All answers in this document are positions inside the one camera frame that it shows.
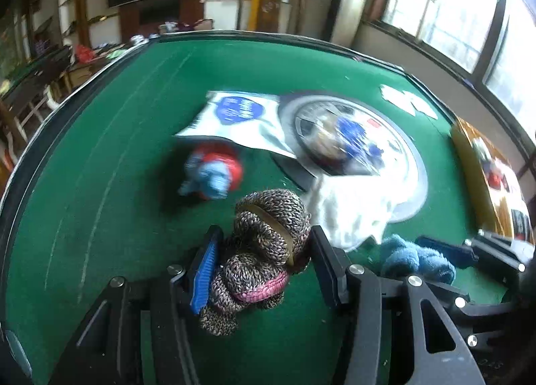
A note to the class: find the white paper scraps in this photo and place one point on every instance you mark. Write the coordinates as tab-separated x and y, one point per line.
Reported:
421	108

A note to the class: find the yellow cardboard box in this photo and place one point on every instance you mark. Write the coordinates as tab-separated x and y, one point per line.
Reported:
465	150

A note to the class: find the blue flower print tissue pack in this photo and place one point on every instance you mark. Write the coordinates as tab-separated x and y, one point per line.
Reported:
481	150

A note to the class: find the wooden television cabinet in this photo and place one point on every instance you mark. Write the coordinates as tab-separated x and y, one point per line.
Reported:
167	12

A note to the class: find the red and blue soft bundle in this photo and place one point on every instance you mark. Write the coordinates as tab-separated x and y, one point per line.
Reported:
496	173

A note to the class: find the dark side table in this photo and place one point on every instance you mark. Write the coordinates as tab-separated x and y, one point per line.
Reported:
37	69

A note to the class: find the brown knit sock bundle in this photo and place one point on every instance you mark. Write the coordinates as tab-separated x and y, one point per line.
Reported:
259	242

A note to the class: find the white packet with blue label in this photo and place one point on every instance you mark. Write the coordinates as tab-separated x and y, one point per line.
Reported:
243	117

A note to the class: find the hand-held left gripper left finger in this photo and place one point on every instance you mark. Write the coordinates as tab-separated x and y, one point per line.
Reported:
205	276

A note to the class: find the large barred window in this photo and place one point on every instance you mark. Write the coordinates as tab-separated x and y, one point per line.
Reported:
460	12

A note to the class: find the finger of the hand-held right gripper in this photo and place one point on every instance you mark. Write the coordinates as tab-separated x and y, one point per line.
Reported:
465	314
444	249

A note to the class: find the green felt mahjong table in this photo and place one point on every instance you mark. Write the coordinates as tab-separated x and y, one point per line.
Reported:
104	201

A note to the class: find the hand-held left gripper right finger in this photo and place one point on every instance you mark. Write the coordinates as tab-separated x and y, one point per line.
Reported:
326	272

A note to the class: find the red and blue sock bundle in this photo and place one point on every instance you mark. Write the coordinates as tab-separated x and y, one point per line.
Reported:
213	171

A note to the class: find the red plastic bag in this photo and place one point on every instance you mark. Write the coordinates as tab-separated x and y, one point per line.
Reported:
83	53

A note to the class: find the blue fluffy sock bundle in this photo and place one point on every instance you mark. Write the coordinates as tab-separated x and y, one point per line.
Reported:
402	259

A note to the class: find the white cloth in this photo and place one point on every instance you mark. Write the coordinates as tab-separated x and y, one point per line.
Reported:
347	209

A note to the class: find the clear plastic packet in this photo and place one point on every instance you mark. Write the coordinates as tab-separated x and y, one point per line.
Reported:
343	138

